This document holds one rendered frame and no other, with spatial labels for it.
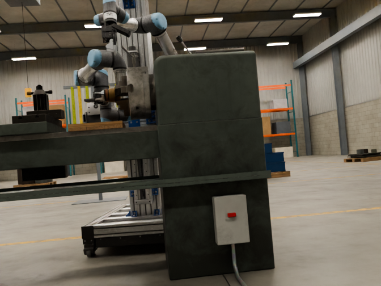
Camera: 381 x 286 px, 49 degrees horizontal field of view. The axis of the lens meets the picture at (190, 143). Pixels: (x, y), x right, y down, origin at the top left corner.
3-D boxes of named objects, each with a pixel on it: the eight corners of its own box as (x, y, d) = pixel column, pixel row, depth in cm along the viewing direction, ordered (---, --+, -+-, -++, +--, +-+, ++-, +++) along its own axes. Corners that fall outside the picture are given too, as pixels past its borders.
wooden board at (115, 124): (126, 131, 268) (125, 125, 268) (122, 127, 232) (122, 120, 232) (78, 135, 265) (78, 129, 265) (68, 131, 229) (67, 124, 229)
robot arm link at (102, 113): (119, 123, 276) (118, 107, 276) (102, 124, 270) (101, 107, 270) (115, 125, 283) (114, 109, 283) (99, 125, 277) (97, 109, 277)
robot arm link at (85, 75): (91, 88, 322) (115, 64, 276) (72, 88, 315) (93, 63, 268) (89, 73, 324) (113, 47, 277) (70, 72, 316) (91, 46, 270)
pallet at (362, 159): (369, 159, 1410) (368, 147, 1411) (390, 159, 1338) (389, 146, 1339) (343, 162, 1359) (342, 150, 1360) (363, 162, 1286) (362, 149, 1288)
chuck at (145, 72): (151, 115, 271) (147, 66, 265) (152, 121, 240) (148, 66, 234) (145, 116, 270) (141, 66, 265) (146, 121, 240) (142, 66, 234)
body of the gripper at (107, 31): (103, 44, 239) (102, 25, 242) (118, 43, 240) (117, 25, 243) (101, 37, 232) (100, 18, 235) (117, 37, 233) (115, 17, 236)
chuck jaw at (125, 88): (133, 88, 249) (132, 83, 237) (134, 96, 248) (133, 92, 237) (114, 89, 248) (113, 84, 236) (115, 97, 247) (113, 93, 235)
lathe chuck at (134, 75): (145, 116, 270) (141, 66, 265) (145, 121, 240) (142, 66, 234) (131, 117, 269) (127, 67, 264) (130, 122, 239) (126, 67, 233)
